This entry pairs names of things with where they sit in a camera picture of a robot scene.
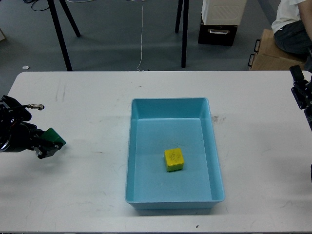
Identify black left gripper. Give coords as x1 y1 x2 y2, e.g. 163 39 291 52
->
0 123 64 159

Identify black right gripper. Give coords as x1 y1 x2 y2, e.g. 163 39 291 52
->
290 65 312 129

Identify green block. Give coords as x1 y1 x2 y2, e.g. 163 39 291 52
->
40 128 66 147

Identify yellow block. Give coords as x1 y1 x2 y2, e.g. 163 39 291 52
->
164 148 184 172

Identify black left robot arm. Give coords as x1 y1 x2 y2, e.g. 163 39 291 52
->
0 95 66 159

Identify brown cardboard box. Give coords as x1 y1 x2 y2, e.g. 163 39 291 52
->
248 29 306 71

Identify white appliance box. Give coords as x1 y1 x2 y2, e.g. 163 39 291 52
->
201 0 247 25

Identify light blue plastic box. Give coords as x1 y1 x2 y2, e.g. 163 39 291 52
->
125 97 225 210

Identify seated person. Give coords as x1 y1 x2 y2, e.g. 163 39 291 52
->
271 0 312 73

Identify black tripod legs left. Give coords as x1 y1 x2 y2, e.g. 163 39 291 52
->
47 0 81 72

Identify black tripod legs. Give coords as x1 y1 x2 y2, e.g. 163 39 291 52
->
175 0 189 68
47 0 81 72

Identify black tripod legs right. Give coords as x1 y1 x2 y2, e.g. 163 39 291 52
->
175 0 189 68

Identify white hanging cable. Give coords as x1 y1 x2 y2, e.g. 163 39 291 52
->
126 0 151 72

